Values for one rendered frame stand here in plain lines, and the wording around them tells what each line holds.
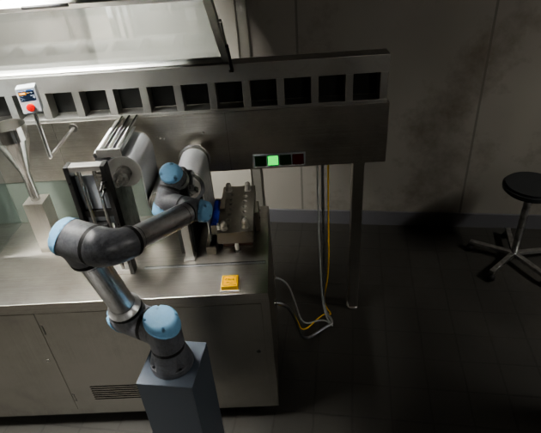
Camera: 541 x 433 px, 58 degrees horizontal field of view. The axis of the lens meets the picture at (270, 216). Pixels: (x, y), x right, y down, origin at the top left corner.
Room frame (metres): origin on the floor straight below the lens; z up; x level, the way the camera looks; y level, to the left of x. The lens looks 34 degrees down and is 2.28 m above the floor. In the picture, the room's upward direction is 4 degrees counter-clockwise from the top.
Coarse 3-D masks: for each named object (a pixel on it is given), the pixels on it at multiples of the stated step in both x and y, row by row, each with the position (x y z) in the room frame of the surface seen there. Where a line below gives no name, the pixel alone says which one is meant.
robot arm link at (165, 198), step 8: (160, 184) 1.50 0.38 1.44; (160, 192) 1.47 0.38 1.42; (168, 192) 1.46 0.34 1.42; (176, 192) 1.48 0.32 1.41; (160, 200) 1.45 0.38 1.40; (168, 200) 1.44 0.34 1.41; (176, 200) 1.43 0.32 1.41; (152, 208) 1.45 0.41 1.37; (160, 208) 1.43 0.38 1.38; (168, 208) 1.42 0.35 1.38
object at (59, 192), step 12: (60, 180) 2.15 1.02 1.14; (12, 192) 2.16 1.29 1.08; (24, 192) 2.16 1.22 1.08; (48, 192) 2.16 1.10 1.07; (60, 192) 2.15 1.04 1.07; (144, 192) 2.13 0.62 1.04; (60, 204) 2.15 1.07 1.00; (72, 204) 2.15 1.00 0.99; (144, 204) 2.14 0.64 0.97; (24, 216) 2.16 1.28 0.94; (60, 216) 2.15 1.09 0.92; (72, 216) 2.15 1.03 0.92
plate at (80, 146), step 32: (32, 128) 2.15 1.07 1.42; (64, 128) 2.14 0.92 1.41; (96, 128) 2.14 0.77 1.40; (160, 128) 2.13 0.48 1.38; (192, 128) 2.12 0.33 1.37; (224, 128) 2.11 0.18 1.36; (256, 128) 2.11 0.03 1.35; (288, 128) 2.10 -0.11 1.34; (320, 128) 2.09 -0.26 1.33; (352, 128) 2.09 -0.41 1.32; (384, 128) 2.08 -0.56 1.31; (0, 160) 2.16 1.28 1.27; (32, 160) 2.15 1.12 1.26; (64, 160) 2.15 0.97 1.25; (160, 160) 2.13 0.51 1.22; (224, 160) 2.11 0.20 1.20; (320, 160) 2.09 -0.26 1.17; (352, 160) 2.09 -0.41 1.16; (384, 160) 2.08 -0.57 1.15
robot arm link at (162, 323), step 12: (144, 312) 1.20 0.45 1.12; (156, 312) 1.19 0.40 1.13; (168, 312) 1.19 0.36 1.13; (144, 324) 1.14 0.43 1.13; (156, 324) 1.14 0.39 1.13; (168, 324) 1.14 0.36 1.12; (180, 324) 1.17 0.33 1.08; (144, 336) 1.14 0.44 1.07; (156, 336) 1.11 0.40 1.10; (168, 336) 1.12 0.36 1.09; (180, 336) 1.15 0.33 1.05; (156, 348) 1.11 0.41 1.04; (168, 348) 1.11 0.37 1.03; (180, 348) 1.14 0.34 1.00
